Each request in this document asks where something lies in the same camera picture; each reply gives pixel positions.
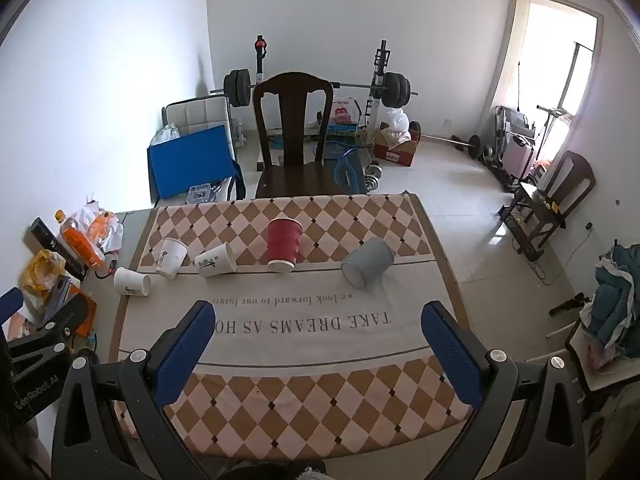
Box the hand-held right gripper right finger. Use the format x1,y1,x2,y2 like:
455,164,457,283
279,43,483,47
421,301,587,480

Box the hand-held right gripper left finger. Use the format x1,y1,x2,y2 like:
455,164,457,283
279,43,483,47
51,300,221,480

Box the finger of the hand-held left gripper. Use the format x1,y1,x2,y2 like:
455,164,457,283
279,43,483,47
0,288,26,329
8,294,92,362

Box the white paper cup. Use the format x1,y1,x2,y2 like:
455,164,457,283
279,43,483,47
113,267,152,297
155,237,189,280
194,242,237,278

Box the grey cup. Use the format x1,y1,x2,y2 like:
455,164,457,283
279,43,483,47
341,237,394,289

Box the red ribbed paper cup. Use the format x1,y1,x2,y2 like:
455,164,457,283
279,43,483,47
266,218,304,274

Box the grey device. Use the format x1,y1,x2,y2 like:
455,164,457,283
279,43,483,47
47,275,74,322

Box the orange box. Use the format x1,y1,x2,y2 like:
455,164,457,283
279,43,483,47
64,284,99,339

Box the yellow plastic bag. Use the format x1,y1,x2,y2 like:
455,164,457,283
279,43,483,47
25,250,67,307

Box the long black box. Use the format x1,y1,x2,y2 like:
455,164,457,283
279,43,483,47
30,217,89,282

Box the orange drink bottle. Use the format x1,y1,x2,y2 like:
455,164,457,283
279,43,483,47
55,210,106,269

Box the orange and white plastic bag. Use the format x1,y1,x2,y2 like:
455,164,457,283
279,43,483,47
75,201,124,254

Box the checkered table mat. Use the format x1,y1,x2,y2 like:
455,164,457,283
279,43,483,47
111,192,474,459

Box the black hand tool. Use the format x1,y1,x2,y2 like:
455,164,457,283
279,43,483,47
549,292,591,317

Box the black power strip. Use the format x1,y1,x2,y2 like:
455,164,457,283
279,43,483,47
500,210,544,262

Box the black framed stool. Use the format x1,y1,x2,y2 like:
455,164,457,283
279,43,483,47
565,320,640,407

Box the pile of teal clothes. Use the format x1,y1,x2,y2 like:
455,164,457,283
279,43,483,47
580,244,640,357

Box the blue board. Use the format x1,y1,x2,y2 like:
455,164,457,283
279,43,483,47
147,125,242,200

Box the dark wooden chair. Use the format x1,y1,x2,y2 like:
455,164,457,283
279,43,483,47
512,150,597,256
252,72,368,200

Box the clear plastic bag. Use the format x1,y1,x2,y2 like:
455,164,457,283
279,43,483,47
150,123,181,146

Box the cardboard box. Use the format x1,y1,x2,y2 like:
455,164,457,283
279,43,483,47
374,127,421,167

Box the pink suitcase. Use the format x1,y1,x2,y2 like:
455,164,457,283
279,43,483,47
502,132,536,181

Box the small barbell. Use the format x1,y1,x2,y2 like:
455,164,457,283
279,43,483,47
420,132,484,159

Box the folded metal rack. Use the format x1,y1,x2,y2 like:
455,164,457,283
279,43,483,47
492,104,572,163

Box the white padded chair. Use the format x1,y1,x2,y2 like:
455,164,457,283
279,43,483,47
162,95,237,137

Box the weight bench rack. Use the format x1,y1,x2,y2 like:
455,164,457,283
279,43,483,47
252,35,396,171

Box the red and white plastic bag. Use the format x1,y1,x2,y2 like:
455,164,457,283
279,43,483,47
327,97,362,127

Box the barbell with black plates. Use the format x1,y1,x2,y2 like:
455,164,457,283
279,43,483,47
210,69,420,108

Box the window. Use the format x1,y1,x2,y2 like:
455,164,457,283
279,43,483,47
515,0,606,161

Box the blue hose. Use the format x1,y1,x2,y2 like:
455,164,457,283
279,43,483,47
315,140,359,182

